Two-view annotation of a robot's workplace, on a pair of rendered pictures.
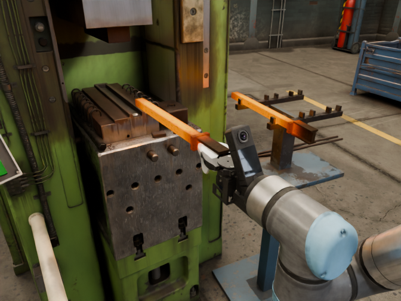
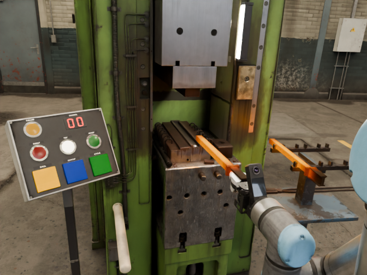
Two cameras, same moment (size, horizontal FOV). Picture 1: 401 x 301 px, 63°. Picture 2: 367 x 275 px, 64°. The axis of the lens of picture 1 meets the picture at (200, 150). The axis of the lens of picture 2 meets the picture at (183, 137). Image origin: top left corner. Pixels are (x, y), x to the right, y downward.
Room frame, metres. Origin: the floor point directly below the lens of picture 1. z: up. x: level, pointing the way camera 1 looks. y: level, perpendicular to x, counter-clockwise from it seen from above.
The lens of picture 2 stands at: (-0.27, -0.08, 1.50)
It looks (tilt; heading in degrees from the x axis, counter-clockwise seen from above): 20 degrees down; 15
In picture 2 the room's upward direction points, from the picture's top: 2 degrees clockwise
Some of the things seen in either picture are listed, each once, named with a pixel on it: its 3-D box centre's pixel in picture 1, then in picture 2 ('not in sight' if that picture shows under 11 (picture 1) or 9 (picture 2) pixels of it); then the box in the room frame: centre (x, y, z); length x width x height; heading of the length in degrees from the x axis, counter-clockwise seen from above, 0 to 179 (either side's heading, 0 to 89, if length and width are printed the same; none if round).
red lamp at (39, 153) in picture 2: not in sight; (39, 153); (0.51, 0.65, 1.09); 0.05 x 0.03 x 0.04; 122
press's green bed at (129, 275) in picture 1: (139, 244); (183, 245); (1.22, 0.30, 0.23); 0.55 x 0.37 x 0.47; 32
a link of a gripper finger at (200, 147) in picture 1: (205, 160); (233, 183); (0.62, -0.01, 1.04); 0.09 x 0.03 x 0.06; 34
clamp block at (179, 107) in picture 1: (170, 113); (220, 148); (1.15, 0.11, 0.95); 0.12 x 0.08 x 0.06; 32
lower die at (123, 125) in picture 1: (111, 107); (179, 138); (1.18, 0.34, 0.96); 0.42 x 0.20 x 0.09; 32
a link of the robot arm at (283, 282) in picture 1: (306, 282); (284, 273); (0.40, -0.18, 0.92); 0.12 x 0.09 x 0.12; 107
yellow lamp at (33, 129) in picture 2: not in sight; (33, 129); (0.53, 0.69, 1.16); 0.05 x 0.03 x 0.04; 122
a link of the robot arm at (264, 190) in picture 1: (273, 201); (268, 214); (0.47, -0.13, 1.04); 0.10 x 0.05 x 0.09; 122
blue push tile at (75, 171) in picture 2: not in sight; (75, 171); (0.57, 0.56, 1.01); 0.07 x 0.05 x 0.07; 147
